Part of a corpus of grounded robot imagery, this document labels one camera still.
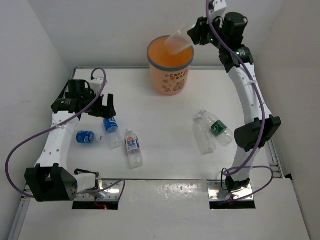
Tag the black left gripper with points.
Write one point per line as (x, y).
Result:
(102, 111)

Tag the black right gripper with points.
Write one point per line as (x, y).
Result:
(198, 33)

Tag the clear square bottle white cap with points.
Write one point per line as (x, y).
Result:
(180, 40)

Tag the clear bottle dark blue label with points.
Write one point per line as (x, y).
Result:
(113, 136)

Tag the clear bottle green label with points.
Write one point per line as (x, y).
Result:
(221, 132)

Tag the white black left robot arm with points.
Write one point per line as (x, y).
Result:
(49, 180)

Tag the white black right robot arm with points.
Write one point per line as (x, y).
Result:
(226, 34)

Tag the orange capybara waste bin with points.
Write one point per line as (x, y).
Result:
(169, 72)

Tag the small bottle blue label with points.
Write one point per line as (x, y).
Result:
(88, 137)

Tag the clear bottle orange white label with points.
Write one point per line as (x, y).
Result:
(132, 144)

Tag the clear unlabelled crumpled bottle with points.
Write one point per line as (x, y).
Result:
(203, 136)

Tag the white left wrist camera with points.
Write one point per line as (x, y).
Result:
(96, 84)

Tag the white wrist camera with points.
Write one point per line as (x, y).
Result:
(96, 84)
(218, 8)

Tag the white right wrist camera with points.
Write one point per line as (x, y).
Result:
(218, 8)

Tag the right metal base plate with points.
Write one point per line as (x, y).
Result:
(218, 193)

